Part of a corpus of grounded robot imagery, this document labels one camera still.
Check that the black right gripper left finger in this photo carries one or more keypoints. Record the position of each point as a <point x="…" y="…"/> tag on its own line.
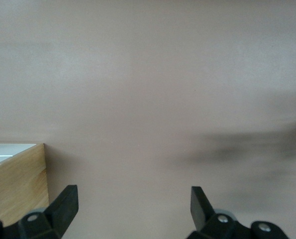
<point x="63" y="211"/>

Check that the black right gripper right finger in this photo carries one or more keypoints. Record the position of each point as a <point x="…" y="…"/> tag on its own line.
<point x="202" y="211"/>

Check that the wooden drawer cabinet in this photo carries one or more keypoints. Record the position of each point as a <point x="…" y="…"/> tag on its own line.
<point x="16" y="189"/>

